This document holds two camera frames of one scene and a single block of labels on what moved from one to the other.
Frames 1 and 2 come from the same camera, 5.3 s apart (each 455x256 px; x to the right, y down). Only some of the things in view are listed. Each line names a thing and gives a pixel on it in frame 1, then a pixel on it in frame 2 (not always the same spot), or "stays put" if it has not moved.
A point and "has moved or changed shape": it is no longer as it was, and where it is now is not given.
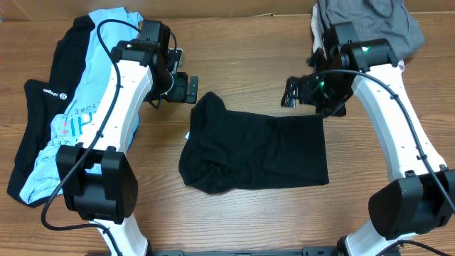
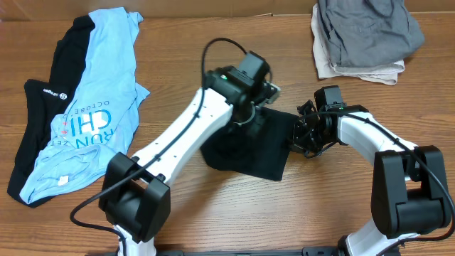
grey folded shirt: (375, 20) stays put
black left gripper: (180, 93) -> (235, 121)
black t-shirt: (227, 150) has moved or changed shape
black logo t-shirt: (45, 99) stays put
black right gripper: (305, 86) -> (298, 142)
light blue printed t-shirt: (88, 86) stays put
